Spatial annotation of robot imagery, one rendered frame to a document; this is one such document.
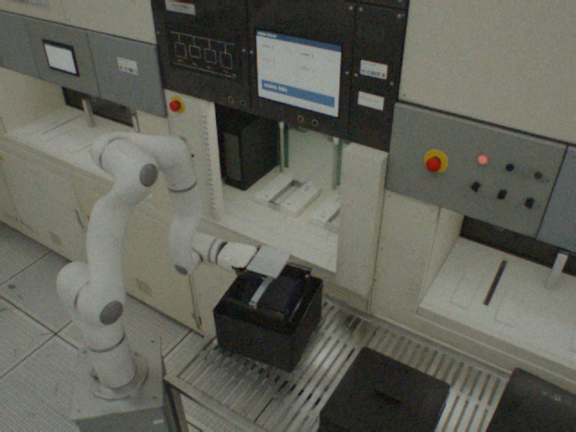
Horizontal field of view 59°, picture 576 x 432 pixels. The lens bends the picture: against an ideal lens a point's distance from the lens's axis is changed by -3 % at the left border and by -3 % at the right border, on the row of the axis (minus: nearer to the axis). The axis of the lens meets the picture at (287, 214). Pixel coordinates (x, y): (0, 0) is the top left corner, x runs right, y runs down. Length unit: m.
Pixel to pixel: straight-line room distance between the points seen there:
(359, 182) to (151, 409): 0.93
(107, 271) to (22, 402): 1.51
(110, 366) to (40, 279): 1.84
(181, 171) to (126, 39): 0.71
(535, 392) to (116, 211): 1.16
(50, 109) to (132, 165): 2.08
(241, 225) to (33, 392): 1.38
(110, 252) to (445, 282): 1.13
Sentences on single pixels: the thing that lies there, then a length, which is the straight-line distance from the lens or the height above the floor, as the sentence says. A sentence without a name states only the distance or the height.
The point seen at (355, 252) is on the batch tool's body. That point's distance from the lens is 1.71.
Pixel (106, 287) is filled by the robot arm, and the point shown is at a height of 1.19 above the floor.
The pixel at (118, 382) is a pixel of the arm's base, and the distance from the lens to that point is 1.73.
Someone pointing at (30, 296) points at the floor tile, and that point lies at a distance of 3.36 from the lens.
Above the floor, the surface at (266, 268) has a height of 1.08.
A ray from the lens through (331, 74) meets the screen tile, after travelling 1.51.
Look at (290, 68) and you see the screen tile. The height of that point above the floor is 1.58.
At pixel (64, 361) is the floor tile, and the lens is 2.94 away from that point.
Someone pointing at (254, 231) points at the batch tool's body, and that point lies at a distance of 2.06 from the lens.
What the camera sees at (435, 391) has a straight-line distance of 1.61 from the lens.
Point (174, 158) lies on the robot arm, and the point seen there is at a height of 1.43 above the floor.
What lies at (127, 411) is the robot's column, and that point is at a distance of 1.72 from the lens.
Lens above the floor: 2.15
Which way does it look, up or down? 37 degrees down
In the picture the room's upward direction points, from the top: straight up
